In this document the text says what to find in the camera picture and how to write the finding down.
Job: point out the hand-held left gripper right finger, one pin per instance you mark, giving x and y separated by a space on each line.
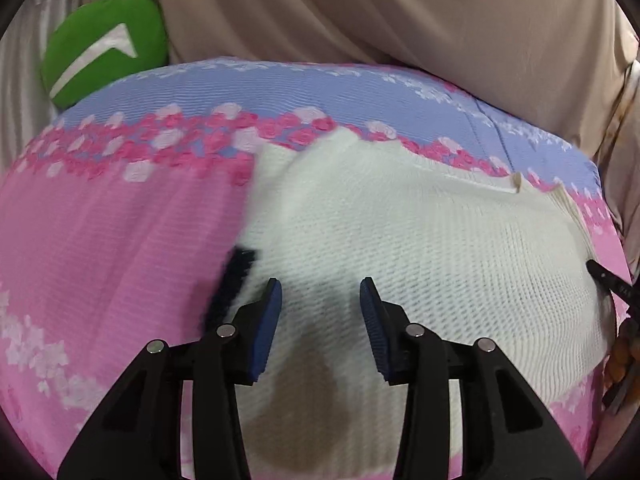
375 330

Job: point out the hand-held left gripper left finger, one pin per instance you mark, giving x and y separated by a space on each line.
265 330

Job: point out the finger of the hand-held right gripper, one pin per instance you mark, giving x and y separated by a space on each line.
612 280

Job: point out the white red black knit sweater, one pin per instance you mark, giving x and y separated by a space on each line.
425 240

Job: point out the person's right hand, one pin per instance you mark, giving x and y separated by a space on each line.
622 350

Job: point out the cream floral hanging cloth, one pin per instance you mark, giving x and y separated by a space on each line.
622 150

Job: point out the pink floral bedsheet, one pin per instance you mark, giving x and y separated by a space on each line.
125 230

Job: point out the beige curtain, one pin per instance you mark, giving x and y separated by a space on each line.
375 10

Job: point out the green plush pillow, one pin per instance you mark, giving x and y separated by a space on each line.
100 45

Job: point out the grey shiny curtain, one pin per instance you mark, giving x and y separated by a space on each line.
30 85

